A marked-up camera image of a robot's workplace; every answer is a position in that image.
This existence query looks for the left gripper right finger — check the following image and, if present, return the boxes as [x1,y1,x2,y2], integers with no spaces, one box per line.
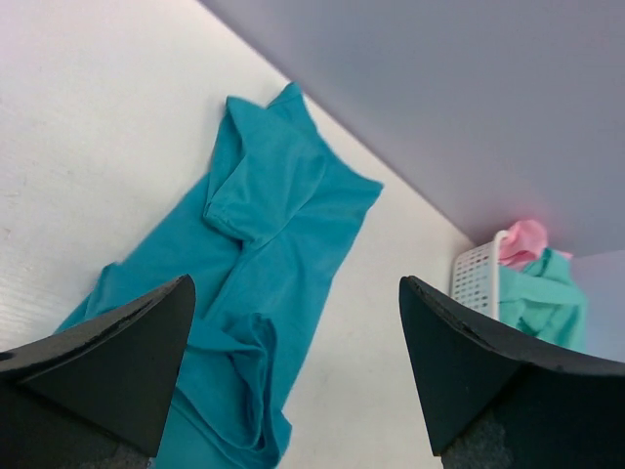
[398,277,624,468]

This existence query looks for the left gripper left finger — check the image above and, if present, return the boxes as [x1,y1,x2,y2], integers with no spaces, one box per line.
[1,276,195,468]

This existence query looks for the teal t shirt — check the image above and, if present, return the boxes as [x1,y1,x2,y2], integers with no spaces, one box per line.
[62,84,382,468]

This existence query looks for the mint green t shirt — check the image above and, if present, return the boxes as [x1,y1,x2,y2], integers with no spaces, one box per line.
[498,247,588,352]

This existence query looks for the white plastic basket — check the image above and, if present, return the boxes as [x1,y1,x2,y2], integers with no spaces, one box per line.
[450,230,508,320]

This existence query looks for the pink t shirt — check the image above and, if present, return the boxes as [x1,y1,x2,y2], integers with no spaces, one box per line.
[498,220,550,272]

